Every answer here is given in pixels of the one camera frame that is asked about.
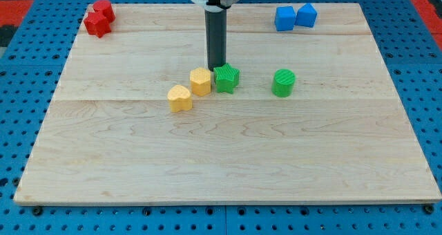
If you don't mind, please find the yellow hexagon block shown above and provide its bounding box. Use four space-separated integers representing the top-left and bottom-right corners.
190 68 211 96

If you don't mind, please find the green star block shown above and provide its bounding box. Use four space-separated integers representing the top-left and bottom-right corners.
213 64 240 94

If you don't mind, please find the yellow heart block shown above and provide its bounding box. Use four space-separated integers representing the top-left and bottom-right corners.
167 85 193 112

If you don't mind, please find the green cylinder block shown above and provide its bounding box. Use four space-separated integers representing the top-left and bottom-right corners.
271 68 296 97

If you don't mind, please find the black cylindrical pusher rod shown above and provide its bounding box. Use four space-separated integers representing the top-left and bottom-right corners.
204 10 227 71

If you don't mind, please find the light wooden board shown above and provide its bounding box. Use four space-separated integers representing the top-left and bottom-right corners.
14 3 441 206

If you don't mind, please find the blue cube block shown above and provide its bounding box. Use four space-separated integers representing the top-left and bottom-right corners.
274 6 296 32

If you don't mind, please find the blue triangle block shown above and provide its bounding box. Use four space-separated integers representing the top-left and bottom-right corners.
295 3 318 28

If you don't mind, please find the red star block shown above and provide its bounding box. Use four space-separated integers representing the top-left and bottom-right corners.
84 12 111 38

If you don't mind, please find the red cylinder block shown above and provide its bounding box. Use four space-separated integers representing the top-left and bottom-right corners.
93 0 115 23

